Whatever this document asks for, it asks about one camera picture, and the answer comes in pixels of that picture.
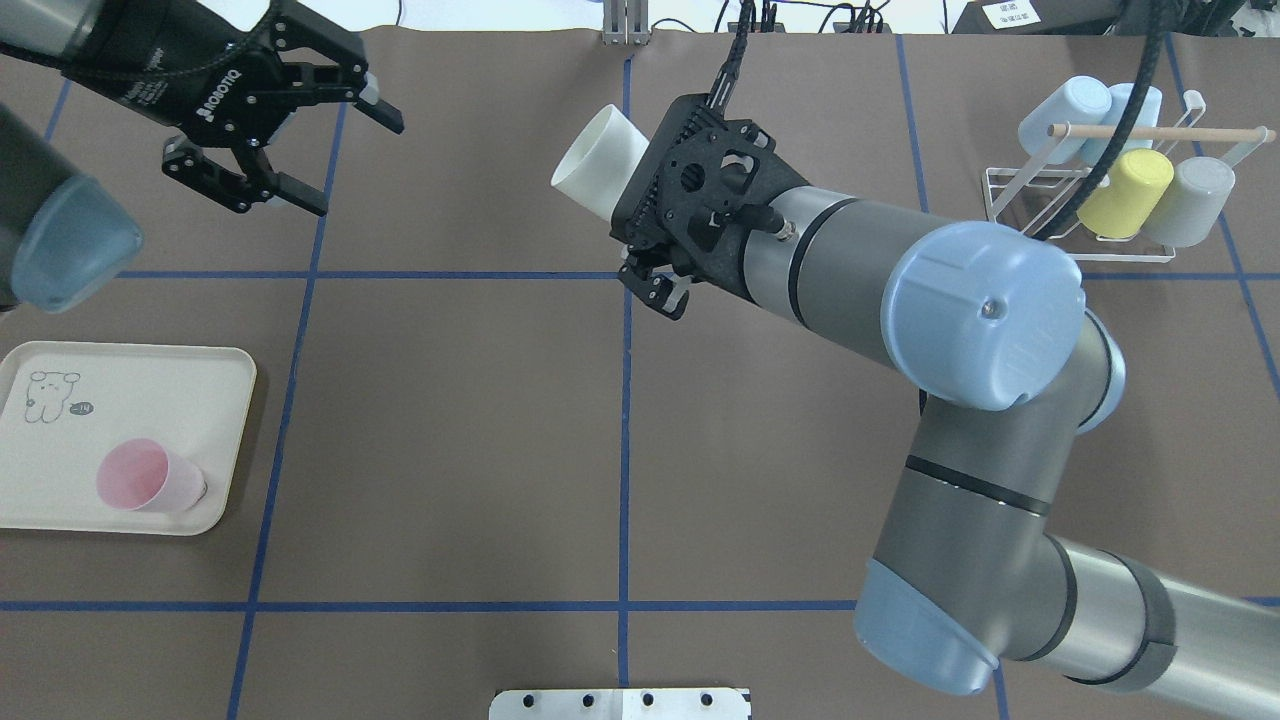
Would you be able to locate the pink plastic cup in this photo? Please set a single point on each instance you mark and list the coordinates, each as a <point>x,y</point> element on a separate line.
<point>140,475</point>

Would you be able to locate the white wire cup rack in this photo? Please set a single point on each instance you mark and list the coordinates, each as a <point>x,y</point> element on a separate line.
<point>1036,193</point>

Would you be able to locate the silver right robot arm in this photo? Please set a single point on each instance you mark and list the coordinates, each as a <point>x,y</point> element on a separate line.
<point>993,327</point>

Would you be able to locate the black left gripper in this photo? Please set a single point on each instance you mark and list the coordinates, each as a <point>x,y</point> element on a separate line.
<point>172,70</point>

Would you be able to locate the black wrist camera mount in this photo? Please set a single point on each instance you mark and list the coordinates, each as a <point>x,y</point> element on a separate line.
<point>705,182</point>

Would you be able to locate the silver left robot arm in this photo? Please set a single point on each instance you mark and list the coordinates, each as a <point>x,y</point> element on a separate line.
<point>64,235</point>

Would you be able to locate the grey plastic cup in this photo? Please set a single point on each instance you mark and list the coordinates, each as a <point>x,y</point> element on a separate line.
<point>1191,204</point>

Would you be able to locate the yellow plastic cup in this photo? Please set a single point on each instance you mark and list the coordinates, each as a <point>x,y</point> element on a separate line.
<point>1134,185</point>

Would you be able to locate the pale green plastic cup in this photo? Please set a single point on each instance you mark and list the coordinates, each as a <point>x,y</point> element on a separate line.
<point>596,168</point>

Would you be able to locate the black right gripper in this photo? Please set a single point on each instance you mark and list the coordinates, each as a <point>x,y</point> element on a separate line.
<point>657,287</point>

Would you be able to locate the cream plastic tray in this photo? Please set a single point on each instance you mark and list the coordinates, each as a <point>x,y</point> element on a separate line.
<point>107,437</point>

